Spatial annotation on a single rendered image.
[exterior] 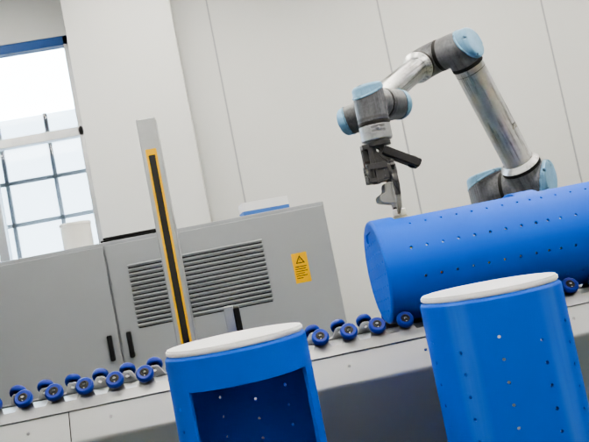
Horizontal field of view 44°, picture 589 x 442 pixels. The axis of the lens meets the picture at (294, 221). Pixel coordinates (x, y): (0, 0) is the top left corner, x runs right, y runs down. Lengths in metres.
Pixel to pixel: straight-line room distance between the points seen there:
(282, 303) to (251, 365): 2.17
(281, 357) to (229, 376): 0.10
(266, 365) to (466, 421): 0.40
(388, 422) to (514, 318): 0.63
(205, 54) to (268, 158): 0.81
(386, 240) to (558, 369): 0.62
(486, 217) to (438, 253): 0.17
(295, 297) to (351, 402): 1.67
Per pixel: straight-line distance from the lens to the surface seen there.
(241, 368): 1.33
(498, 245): 1.93
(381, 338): 1.89
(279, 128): 4.87
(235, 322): 1.91
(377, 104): 2.06
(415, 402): 1.92
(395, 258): 1.86
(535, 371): 1.43
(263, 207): 3.66
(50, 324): 3.59
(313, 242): 3.51
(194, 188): 4.50
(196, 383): 1.36
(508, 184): 2.88
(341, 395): 1.86
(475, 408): 1.45
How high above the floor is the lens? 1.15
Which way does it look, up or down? 4 degrees up
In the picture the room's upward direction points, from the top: 11 degrees counter-clockwise
